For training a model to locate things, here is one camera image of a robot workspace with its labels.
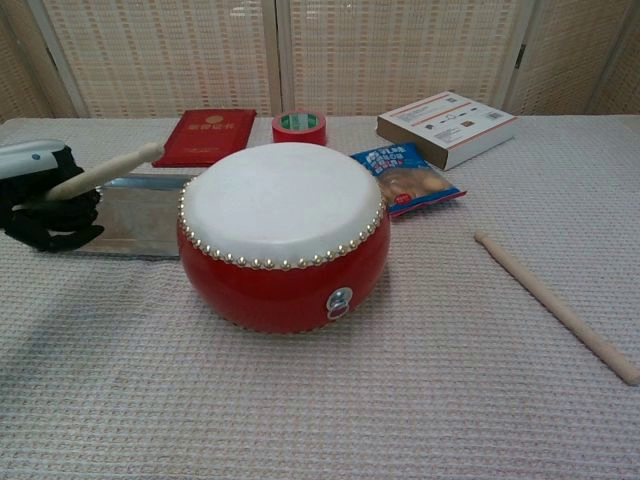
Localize blue snack bag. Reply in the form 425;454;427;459
349;142;468;218

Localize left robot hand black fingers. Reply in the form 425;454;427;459
0;139;106;253

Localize stainless steel tray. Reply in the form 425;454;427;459
74;173;196;260

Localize red certificate folder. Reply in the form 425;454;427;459
151;108;257;169

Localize bamboo folding screen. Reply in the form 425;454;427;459
0;0;640;122

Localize red drum white skin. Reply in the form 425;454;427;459
176;142;388;335

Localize wooden drumstick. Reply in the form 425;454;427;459
45;142;166;201
473;230;640;386

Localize white woven tablecloth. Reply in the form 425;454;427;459
0;115;640;480

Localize red tape roll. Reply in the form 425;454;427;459
271;111;328;147

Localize white cardboard product box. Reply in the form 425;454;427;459
375;91;519;172

